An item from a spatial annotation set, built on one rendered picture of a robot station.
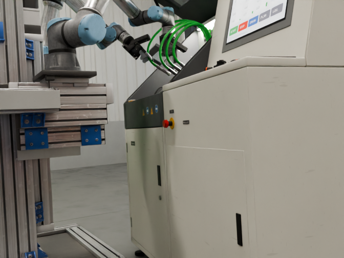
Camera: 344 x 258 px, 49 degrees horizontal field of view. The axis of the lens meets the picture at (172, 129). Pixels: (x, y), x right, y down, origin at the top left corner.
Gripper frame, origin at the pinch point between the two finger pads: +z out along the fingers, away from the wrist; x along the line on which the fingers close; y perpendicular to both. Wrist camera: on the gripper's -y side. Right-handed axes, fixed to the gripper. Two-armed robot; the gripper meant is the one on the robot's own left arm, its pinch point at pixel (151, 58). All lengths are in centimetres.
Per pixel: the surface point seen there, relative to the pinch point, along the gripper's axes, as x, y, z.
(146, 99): 21.3, 19.4, 25.7
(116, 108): -605, 94, -292
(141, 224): -12, 73, 63
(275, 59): 90, -18, 78
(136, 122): 3.2, 32.9, 23.3
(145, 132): 13.7, 32.4, 35.1
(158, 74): -22.1, 3.0, 0.4
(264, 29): 66, -31, 60
